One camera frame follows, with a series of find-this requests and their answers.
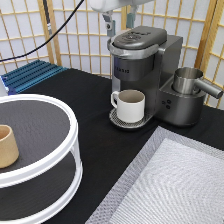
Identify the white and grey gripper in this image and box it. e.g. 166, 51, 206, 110
89, 0, 153, 37

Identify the grey pod coffee machine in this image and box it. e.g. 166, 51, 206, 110
107, 26, 205, 130

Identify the wooden shoji folding screen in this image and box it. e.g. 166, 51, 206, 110
0, 0, 224, 89

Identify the white ceramic mug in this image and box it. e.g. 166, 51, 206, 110
111, 90, 145, 123

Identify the steel milk frother jug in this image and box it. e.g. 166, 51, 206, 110
173, 67, 223, 99

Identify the grey woven placemat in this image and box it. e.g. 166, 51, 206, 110
85, 127, 224, 224

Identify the tan wooden cup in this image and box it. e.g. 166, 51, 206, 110
0, 125, 19, 168

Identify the white two-tier round shelf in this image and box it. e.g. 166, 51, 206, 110
0, 94, 83, 224

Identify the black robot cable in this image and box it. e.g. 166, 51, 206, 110
0, 0, 86, 63

